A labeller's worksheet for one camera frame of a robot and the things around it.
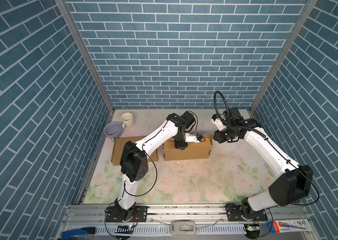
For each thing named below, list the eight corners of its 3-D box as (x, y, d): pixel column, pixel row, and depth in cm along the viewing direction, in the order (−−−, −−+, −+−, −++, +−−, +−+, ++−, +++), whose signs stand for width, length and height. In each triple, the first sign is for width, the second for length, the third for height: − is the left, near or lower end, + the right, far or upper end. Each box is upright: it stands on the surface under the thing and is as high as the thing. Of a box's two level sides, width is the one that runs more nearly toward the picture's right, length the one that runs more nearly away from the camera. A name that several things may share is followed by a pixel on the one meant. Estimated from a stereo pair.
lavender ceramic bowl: (103, 135, 106) (100, 129, 101) (116, 125, 112) (113, 119, 107) (115, 143, 102) (112, 138, 96) (127, 133, 107) (125, 127, 102)
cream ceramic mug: (125, 132, 108) (121, 124, 101) (124, 121, 115) (120, 113, 108) (135, 130, 109) (133, 122, 102) (133, 119, 116) (131, 111, 109)
